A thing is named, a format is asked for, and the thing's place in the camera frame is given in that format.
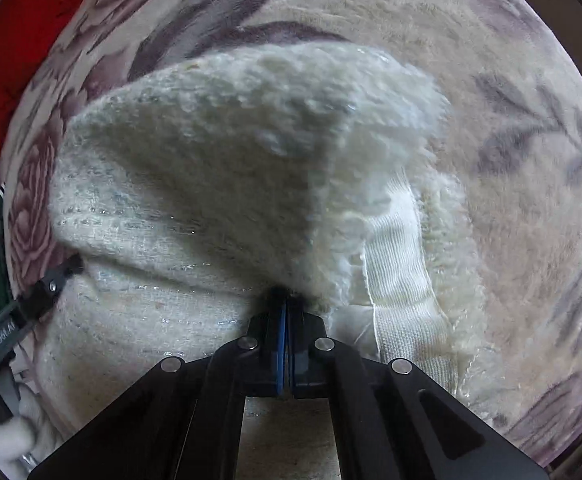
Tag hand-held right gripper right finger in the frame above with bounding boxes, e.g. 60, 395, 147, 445
286, 294, 547, 480

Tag floral plush blanket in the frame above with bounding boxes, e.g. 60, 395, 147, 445
0, 0, 582, 467

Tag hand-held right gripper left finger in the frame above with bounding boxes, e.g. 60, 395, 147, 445
28, 287, 287, 480

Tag cream fluffy sweater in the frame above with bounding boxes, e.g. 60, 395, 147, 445
33, 41, 514, 443

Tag red garment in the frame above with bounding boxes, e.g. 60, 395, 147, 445
0, 0, 116, 161

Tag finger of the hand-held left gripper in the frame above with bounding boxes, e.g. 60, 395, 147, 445
18, 252, 86, 322

